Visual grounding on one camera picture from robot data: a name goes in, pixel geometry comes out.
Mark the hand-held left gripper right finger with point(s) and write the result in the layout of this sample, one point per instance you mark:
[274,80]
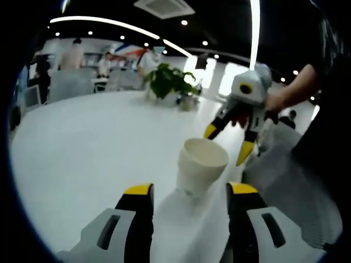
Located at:
[241,235]

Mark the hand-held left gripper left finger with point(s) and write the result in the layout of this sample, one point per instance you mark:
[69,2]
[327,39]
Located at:
[137,238]

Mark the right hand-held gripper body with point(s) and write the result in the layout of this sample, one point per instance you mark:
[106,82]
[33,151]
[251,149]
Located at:
[257,82]

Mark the printed paper cup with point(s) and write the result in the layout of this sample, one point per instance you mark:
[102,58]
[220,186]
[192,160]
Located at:
[200,170]

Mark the person's right hand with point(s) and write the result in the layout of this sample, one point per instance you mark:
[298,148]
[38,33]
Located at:
[274,102]

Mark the small glass bottle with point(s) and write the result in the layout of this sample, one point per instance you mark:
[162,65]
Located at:
[187,104]

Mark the straight ceiling light strip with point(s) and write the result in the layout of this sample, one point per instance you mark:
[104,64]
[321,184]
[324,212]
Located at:
[255,33]

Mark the green potted plant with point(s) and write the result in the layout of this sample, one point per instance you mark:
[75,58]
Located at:
[167,82]

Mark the group of round ceiling spotlights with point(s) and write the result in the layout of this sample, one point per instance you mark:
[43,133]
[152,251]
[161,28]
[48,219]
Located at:
[184,22]

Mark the white table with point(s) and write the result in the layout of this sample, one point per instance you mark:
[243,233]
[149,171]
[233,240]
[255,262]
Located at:
[82,153]

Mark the ceiling air vent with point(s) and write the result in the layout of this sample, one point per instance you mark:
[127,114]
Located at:
[164,8]

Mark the long curved ceiling light strip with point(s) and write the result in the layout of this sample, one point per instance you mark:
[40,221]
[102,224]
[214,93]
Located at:
[109,22]

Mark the grey office chair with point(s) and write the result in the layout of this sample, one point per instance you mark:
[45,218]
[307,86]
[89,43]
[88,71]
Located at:
[71,86]

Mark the black wall screen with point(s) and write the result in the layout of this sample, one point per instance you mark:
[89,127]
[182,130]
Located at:
[201,60]

